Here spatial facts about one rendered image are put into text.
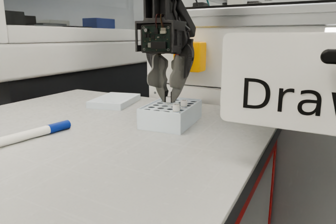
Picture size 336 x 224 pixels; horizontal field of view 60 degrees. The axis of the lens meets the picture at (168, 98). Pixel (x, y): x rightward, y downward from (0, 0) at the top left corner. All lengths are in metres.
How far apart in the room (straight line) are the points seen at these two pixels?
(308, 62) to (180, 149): 0.21
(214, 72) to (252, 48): 0.38
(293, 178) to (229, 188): 0.43
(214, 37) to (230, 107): 0.38
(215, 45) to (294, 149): 0.30
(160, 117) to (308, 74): 0.25
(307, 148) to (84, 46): 0.79
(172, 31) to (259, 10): 0.27
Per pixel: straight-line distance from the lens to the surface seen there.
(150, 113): 0.51
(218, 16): 0.73
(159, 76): 0.56
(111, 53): 1.22
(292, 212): 0.80
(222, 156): 0.42
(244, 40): 0.36
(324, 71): 0.35
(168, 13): 0.51
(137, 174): 0.37
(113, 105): 0.67
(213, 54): 0.73
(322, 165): 0.74
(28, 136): 0.52
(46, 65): 0.99
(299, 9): 0.69
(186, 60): 0.54
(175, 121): 0.49
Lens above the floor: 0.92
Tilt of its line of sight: 12 degrees down
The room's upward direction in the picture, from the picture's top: straight up
